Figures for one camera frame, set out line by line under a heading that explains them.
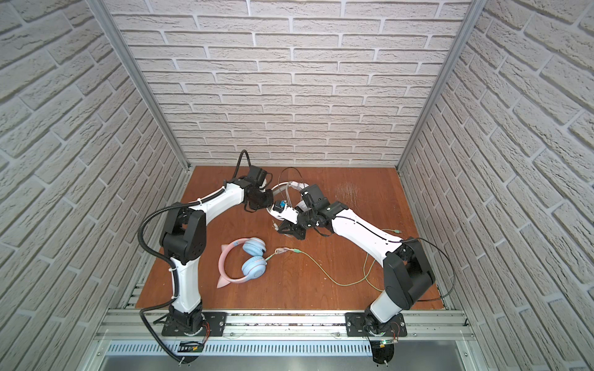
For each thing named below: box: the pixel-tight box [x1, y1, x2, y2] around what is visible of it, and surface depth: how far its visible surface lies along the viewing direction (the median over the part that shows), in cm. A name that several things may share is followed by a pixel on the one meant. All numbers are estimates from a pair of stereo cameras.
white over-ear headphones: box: [266, 180, 310, 225], surface depth 71 cm
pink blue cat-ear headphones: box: [216, 237, 268, 289], surface depth 84 cm
